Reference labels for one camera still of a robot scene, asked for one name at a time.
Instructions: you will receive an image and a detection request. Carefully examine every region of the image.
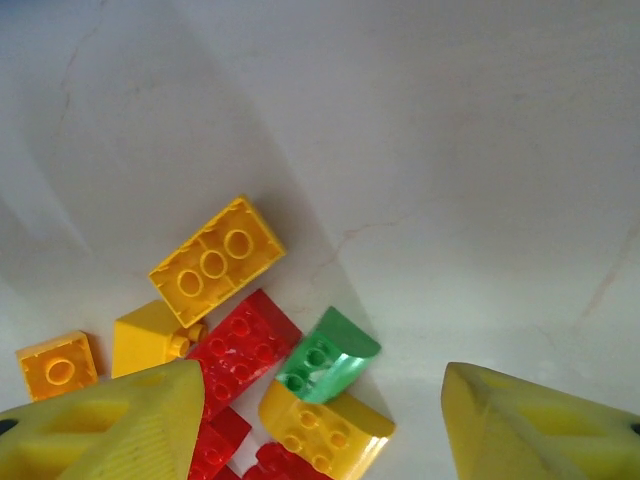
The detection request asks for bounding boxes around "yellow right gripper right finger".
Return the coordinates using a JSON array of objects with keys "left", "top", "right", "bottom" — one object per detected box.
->
[{"left": 440, "top": 362, "right": 640, "bottom": 480}]

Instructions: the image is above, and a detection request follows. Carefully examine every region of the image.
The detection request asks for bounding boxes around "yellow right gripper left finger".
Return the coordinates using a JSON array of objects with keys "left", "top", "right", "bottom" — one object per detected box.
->
[{"left": 0, "top": 358, "right": 206, "bottom": 480}]

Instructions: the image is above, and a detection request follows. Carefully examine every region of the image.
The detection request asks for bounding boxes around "yellow two-by-two lego brick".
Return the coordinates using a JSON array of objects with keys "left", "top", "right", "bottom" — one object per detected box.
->
[
  {"left": 110, "top": 299, "right": 210, "bottom": 380},
  {"left": 14, "top": 329, "right": 100, "bottom": 403}
]

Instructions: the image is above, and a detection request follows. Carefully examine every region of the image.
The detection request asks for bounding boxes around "yellow curved lego brick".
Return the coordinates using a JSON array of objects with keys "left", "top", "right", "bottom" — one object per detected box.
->
[{"left": 257, "top": 382, "right": 397, "bottom": 480}]

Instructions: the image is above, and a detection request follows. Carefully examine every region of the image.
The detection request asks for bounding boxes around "green curved lego brick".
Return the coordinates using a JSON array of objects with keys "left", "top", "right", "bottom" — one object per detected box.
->
[{"left": 275, "top": 305, "right": 382, "bottom": 405}]

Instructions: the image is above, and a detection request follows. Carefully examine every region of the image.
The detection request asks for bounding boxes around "red two-by-four lego brick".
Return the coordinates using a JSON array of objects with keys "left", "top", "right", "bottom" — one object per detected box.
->
[{"left": 185, "top": 288, "right": 304, "bottom": 421}]

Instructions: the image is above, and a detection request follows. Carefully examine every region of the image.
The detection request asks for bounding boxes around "yellow two-by-four lego brick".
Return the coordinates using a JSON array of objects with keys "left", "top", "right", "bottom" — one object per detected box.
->
[{"left": 148, "top": 194, "right": 288, "bottom": 329}]

